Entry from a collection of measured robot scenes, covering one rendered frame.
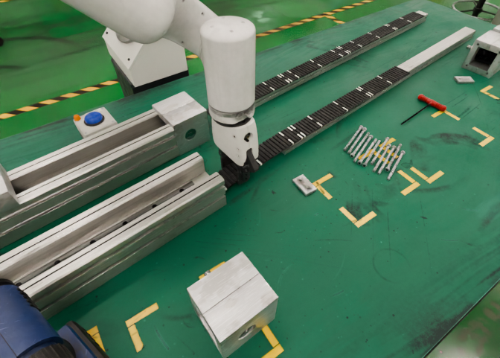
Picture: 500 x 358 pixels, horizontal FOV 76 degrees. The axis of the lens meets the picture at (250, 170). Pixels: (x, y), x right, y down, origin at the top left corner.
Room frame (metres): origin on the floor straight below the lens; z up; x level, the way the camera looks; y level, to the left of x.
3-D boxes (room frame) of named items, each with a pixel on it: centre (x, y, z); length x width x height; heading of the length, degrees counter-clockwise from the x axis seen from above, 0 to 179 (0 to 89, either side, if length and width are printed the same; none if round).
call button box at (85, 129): (0.60, 0.37, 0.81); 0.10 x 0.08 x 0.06; 40
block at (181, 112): (0.62, 0.18, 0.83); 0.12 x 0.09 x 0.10; 40
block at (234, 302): (0.19, 0.03, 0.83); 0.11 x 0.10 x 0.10; 37
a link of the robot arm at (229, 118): (0.48, 0.03, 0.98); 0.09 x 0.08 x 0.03; 39
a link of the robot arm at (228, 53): (0.48, 0.03, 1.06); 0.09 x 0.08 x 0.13; 18
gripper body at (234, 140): (0.48, 0.03, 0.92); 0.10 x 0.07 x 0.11; 39
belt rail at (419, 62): (0.87, -0.44, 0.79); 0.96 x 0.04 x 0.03; 130
